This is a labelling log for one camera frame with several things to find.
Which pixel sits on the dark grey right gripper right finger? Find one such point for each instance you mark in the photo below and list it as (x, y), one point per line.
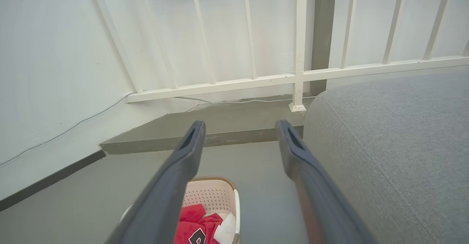
(315, 192)

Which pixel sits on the black wall baseboard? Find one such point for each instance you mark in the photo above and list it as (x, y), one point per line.
(51, 180)

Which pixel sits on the white cloth garment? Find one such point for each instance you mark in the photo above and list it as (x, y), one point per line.
(226, 231)

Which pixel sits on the raised concrete floor step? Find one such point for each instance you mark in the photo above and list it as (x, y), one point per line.
(234, 121)

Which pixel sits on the white perforated plastic laundry basket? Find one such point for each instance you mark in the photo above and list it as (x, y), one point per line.
(212, 196)

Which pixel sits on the white metal railing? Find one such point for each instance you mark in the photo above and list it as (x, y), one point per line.
(298, 53)

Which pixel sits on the grey fabric sofa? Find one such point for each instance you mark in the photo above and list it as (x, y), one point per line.
(395, 156)

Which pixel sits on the red basketball jersey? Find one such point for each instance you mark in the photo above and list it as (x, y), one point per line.
(192, 222)

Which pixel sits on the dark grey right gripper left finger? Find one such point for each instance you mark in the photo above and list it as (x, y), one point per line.
(165, 192)

